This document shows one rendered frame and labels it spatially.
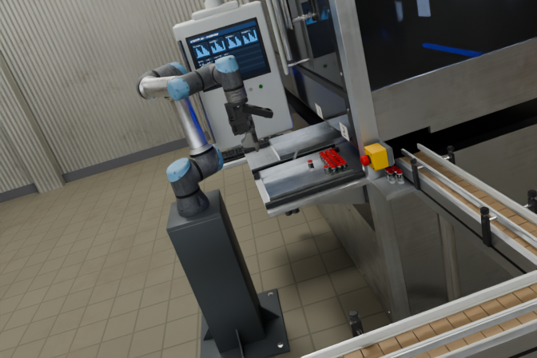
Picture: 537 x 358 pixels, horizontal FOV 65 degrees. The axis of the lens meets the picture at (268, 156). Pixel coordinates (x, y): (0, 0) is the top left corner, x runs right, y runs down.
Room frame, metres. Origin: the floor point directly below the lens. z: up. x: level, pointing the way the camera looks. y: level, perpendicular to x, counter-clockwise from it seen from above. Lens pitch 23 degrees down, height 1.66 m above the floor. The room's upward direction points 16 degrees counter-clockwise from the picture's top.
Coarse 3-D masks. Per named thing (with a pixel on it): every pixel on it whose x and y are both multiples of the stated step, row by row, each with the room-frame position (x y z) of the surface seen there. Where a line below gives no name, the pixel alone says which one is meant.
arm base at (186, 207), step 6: (198, 192) 1.74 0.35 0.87; (180, 198) 1.72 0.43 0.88; (186, 198) 1.71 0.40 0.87; (192, 198) 1.71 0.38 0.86; (198, 198) 1.73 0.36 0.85; (204, 198) 1.74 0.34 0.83; (180, 204) 1.73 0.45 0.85; (186, 204) 1.70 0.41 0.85; (192, 204) 1.70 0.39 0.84; (198, 204) 1.71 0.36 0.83; (204, 204) 1.72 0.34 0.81; (180, 210) 1.72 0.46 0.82; (186, 210) 1.70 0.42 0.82; (192, 210) 1.69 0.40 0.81; (198, 210) 1.70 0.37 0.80; (186, 216) 1.70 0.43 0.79
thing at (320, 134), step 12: (300, 132) 2.03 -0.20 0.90; (312, 132) 2.03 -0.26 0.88; (324, 132) 1.98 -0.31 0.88; (336, 132) 1.93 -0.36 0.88; (276, 144) 2.01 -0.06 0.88; (288, 144) 1.96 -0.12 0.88; (300, 144) 1.92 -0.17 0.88; (312, 144) 1.87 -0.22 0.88; (324, 144) 1.78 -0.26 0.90; (336, 144) 1.78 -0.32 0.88; (276, 156) 1.85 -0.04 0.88; (288, 156) 1.77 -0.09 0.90
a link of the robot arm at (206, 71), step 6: (204, 66) 1.54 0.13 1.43; (210, 66) 1.53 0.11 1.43; (198, 72) 1.50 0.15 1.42; (204, 72) 1.50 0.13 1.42; (210, 72) 1.51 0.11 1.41; (204, 78) 1.49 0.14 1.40; (210, 78) 1.50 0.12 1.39; (204, 84) 1.49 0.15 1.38; (210, 84) 1.51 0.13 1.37; (216, 84) 1.53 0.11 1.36
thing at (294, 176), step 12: (312, 156) 1.69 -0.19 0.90; (276, 168) 1.67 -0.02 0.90; (288, 168) 1.68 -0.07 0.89; (300, 168) 1.65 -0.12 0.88; (264, 180) 1.64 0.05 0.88; (276, 180) 1.60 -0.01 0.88; (288, 180) 1.57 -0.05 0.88; (300, 180) 1.54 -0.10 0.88; (312, 180) 1.51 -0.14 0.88; (324, 180) 1.43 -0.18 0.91; (276, 192) 1.50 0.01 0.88; (288, 192) 1.42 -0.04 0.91
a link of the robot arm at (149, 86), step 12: (192, 72) 1.50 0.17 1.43; (144, 84) 1.72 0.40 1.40; (156, 84) 1.61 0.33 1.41; (168, 84) 1.46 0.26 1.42; (180, 84) 1.44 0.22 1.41; (192, 84) 1.46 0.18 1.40; (144, 96) 1.72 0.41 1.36; (156, 96) 1.66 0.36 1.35; (168, 96) 1.57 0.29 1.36; (180, 96) 1.44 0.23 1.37
